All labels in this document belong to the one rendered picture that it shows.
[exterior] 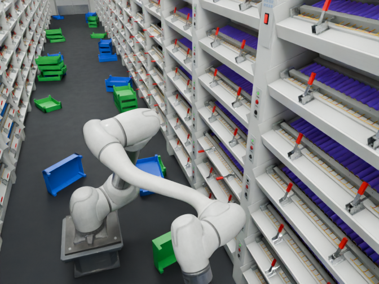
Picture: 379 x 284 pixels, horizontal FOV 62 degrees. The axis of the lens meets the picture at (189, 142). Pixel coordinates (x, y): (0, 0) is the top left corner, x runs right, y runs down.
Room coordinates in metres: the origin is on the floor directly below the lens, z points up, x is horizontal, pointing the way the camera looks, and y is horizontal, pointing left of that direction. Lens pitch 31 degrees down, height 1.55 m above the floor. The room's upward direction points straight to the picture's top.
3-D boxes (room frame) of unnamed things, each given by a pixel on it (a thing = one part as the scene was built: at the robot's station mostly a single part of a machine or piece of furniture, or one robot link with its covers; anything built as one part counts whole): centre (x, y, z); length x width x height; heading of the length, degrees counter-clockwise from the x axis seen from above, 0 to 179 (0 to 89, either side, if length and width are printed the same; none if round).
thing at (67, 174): (1.96, 0.95, 0.10); 0.30 x 0.08 x 0.20; 146
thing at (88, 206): (1.28, 0.55, 0.38); 0.18 x 0.16 x 0.22; 131
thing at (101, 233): (1.26, 0.55, 0.24); 0.22 x 0.18 x 0.06; 15
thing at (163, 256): (1.26, 0.06, 0.10); 0.30 x 0.08 x 0.20; 124
